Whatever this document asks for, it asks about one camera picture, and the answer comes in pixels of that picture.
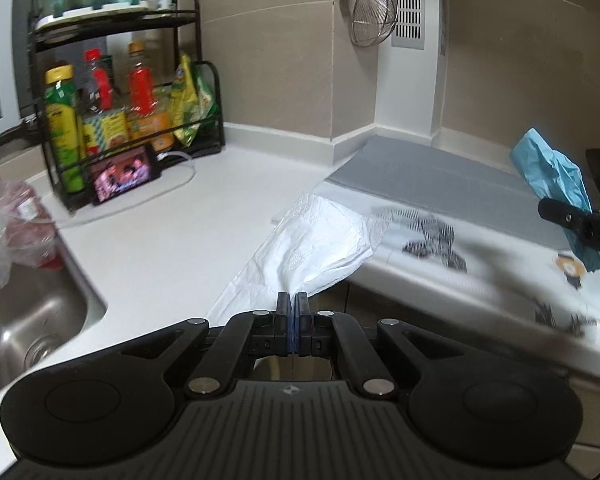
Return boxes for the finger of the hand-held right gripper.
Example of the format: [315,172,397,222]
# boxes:
[537,197,590,235]

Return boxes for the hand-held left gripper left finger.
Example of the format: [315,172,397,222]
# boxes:
[115,291,294,401]

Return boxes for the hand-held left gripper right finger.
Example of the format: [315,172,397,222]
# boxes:
[292,292,467,401]

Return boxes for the light blue wrapper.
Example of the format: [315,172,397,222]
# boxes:
[510,128,600,271]

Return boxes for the white tissue paper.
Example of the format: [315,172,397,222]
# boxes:
[205,191,394,329]

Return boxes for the white leaf-print mat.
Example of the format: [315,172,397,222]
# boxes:
[370,204,600,335]

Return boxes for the black smartphone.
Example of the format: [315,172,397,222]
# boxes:
[87,145,164,206]

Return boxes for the orange label oil bottle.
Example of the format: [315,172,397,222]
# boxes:
[127,109,176,149]

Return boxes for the yellow green seasoning bag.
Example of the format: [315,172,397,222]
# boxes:
[172,52,219,147]

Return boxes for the yellow label sauce bottle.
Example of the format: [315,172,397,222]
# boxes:
[82,110,129,157]

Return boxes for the stainless steel sink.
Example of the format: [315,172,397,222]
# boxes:
[0,240,109,402]

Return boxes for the red label yellow cap bottle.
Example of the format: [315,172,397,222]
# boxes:
[126,42,157,114]

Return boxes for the metal mesh strainer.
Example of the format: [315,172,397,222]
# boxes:
[350,0,400,49]

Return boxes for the clear plastic bag of meat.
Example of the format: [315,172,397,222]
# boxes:
[0,180,64,289]

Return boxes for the green label yellow cap bottle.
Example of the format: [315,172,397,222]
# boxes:
[43,63,87,194]

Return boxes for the black curved faucet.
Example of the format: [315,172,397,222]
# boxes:
[0,119,46,166]

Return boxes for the white jar tray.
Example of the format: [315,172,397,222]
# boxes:
[35,2,151,29]

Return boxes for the white charging cable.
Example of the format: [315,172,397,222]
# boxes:
[50,152,197,229]

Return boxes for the black wire spice rack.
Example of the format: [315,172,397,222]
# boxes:
[27,0,226,212]

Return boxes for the white wall vent grille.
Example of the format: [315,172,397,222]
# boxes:
[390,0,426,51]

